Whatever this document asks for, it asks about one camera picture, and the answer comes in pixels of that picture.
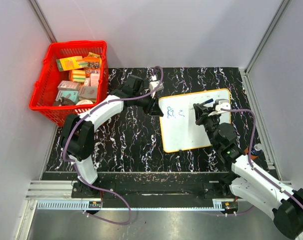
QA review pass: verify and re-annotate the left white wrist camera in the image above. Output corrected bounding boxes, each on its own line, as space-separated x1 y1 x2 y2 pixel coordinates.
149 75 164 98

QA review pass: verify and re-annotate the brown pink box in basket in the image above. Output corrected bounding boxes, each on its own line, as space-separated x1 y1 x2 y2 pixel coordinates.
78 86 98 100

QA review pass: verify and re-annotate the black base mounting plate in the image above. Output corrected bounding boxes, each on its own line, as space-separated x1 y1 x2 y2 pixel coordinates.
71 172 235 210

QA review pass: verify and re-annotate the orange snack packet in basket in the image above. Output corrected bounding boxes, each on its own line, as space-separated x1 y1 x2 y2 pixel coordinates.
82 52 102 69

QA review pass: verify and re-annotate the red plastic shopping basket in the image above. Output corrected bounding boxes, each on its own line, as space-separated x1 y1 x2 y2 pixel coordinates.
29 40 109 127

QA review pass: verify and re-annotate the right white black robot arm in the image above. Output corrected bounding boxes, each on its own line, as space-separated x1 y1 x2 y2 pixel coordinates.
193 99 303 240

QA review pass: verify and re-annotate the grey slotted cable duct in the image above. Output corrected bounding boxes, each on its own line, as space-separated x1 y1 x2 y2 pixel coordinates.
37 200 102 211

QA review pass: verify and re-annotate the white board with orange frame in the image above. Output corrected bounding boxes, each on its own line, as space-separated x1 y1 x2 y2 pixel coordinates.
158 88 231 153

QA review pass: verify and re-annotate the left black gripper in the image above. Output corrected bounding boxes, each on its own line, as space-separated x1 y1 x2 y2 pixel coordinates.
134 91 164 118

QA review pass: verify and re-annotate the small blue orange bottle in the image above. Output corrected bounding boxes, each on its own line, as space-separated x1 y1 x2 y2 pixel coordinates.
250 143 263 160

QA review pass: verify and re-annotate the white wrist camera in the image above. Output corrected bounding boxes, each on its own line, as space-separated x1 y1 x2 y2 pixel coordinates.
208 99 231 116
149 75 164 98

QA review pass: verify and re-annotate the white round lid in basket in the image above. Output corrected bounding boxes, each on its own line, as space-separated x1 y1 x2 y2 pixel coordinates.
76 99 94 106

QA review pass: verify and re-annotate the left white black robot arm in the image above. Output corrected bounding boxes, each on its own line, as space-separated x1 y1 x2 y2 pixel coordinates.
59 75 164 198

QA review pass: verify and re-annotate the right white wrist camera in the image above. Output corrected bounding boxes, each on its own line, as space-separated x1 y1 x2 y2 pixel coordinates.
208 99 231 116

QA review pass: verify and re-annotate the striped yellow orange sponge pack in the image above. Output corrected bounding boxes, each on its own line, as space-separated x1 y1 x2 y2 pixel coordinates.
68 69 86 83

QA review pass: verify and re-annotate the teal box in basket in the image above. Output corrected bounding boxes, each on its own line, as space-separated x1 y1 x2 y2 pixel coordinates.
55 90 79 103

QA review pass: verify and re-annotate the grey pink box in basket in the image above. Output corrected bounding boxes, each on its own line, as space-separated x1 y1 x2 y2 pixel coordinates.
57 80 81 91

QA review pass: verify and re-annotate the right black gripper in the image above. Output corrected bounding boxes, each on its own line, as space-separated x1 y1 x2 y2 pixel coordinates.
194 104 222 149

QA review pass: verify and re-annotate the white marker pen blue cap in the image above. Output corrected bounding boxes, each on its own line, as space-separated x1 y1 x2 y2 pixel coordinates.
201 98 214 105

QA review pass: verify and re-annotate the yellow green box in basket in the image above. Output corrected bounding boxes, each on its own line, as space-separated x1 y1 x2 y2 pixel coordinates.
56 56 84 72

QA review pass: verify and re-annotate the pink white box in basket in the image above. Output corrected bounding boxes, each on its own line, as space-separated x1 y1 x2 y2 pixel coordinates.
90 73 100 88

